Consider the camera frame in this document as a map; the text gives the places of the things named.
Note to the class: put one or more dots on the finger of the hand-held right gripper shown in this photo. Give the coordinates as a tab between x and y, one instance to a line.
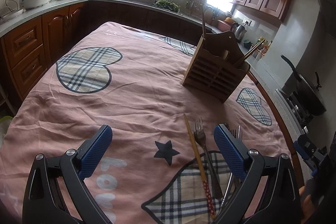
299	146
314	172

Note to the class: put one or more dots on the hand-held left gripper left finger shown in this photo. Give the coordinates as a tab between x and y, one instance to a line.
94	153

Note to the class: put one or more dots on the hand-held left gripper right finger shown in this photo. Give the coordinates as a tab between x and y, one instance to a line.
229	153

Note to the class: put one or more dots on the metal chopstick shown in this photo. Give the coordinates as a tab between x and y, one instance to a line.
226	192

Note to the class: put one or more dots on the wooden utensil holder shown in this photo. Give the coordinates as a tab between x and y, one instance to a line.
215	74

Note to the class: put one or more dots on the gas stove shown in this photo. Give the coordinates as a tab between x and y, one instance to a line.
296	108

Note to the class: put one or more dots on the black wok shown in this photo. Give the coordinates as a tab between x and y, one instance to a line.
312	98

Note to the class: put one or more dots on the pink printed tablecloth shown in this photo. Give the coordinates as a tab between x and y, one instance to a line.
118	98

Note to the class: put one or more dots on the dark green bowl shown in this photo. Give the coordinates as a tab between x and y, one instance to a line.
247	43

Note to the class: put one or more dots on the steel electric kettle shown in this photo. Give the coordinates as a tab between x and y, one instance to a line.
239	32

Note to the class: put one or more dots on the pink basin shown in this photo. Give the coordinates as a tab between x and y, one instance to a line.
223	25

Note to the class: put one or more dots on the wooden base cabinets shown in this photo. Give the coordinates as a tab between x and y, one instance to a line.
26	40

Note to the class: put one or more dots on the green leafy vegetables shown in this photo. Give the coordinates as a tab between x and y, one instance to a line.
168	5

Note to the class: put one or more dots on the white wall outlet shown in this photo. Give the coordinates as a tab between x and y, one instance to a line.
248	22

